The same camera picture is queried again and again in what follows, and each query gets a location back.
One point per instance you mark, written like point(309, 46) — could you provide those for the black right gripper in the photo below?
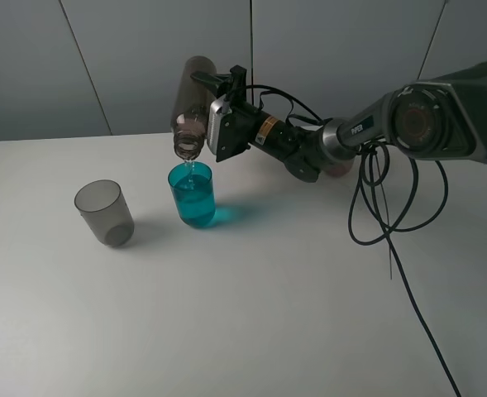
point(268, 134)

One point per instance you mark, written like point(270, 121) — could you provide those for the brown translucent water bottle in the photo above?
point(189, 119)

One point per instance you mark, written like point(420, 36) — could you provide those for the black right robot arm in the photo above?
point(444, 118)

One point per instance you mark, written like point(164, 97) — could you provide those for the teal translucent plastic cup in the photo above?
point(192, 189)

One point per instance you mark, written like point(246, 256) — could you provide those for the pink translucent plastic cup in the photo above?
point(339, 170)

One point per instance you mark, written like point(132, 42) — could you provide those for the grey translucent plastic cup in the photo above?
point(103, 207)

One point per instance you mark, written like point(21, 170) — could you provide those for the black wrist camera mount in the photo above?
point(228, 129)

